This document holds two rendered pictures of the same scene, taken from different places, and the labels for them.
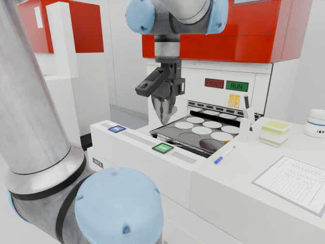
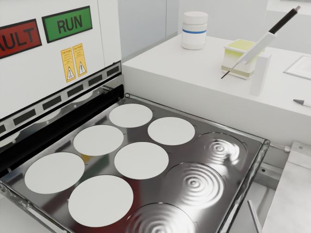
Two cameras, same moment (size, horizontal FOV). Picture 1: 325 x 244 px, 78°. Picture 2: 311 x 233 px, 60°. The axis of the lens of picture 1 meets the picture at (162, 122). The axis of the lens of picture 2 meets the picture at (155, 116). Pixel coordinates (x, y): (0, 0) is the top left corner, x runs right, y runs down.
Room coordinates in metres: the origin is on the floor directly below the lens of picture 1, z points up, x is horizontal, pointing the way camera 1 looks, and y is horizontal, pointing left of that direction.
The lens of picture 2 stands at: (0.96, 0.17, 1.24)
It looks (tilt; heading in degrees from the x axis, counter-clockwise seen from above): 33 degrees down; 262
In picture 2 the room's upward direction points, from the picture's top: straight up
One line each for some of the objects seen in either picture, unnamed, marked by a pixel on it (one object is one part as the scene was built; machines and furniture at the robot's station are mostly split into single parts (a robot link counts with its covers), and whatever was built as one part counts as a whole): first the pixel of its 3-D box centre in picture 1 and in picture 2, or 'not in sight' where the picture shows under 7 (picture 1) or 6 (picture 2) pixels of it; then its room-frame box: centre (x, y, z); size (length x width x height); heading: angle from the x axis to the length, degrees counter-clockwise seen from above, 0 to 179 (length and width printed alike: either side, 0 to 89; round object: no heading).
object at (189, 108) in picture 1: (218, 119); (59, 128); (1.10, -0.32, 0.89); 0.44 x 0.02 x 0.10; 49
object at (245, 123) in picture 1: (246, 122); (254, 61); (0.69, -0.31, 1.03); 0.06 x 0.04 x 0.13; 139
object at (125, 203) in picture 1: (119, 221); not in sight; (0.23, 0.06, 1.04); 0.13 x 0.12 x 0.14; 62
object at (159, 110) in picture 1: (163, 109); not in sight; (0.65, 0.00, 1.09); 0.06 x 0.03 x 0.09; 139
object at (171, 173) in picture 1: (139, 154); not in sight; (0.70, 0.09, 0.89); 0.55 x 0.09 x 0.14; 49
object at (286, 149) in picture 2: not in sight; (278, 146); (0.66, -0.20, 0.89); 0.05 x 0.01 x 0.01; 139
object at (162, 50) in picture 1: (166, 50); not in sight; (0.64, -0.01, 1.28); 0.08 x 0.08 x 0.05
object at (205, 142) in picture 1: (201, 130); (141, 160); (0.93, -0.20, 0.90); 0.34 x 0.34 x 0.01; 49
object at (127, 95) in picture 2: not in sight; (188, 115); (0.81, -0.33, 0.90); 0.37 x 0.01 x 0.01; 139
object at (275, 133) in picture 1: (274, 133); (243, 58); (0.66, -0.40, 1.00); 0.07 x 0.07 x 0.07; 40
